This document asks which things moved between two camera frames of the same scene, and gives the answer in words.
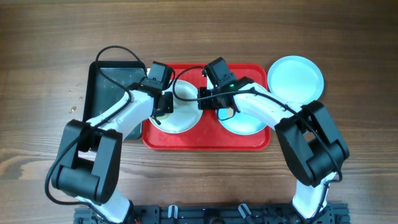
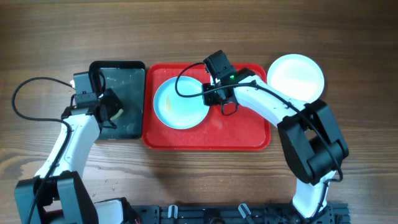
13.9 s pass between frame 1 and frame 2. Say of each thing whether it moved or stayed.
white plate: moved
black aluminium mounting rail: stayed
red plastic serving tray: stayed
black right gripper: stayed
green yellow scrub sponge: moved
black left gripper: moved
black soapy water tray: stayed
